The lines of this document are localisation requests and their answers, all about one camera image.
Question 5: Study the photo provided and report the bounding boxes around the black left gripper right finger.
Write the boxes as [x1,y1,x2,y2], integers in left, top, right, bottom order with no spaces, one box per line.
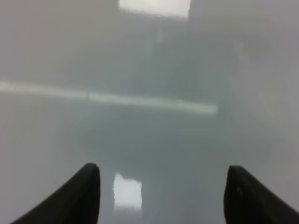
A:
[224,166,299,224]

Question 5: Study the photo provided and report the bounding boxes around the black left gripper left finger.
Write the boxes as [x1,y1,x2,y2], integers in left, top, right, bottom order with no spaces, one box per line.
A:
[13,163,100,224]

